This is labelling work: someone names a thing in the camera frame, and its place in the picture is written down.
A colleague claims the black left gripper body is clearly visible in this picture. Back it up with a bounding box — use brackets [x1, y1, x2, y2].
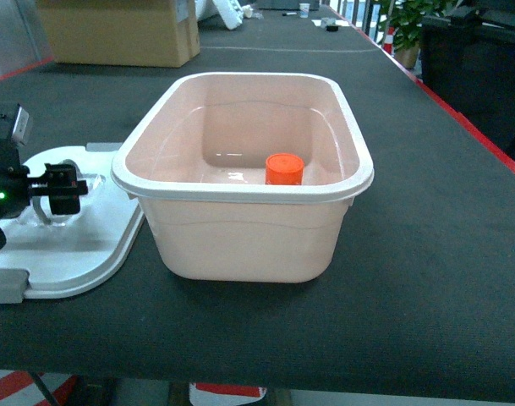
[0, 103, 89, 220]

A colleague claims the white box lid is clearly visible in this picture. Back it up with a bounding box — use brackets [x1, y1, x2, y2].
[0, 143, 144, 304]

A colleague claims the pink plastic storage box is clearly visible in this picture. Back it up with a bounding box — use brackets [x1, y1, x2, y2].
[111, 72, 375, 283]

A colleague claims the cardboard box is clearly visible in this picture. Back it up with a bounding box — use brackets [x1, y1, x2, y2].
[36, 1, 200, 68]

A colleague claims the white paper cup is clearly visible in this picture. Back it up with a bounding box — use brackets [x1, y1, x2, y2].
[299, 3, 310, 19]

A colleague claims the potted green plant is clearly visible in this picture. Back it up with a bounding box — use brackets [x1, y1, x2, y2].
[377, 0, 457, 69]

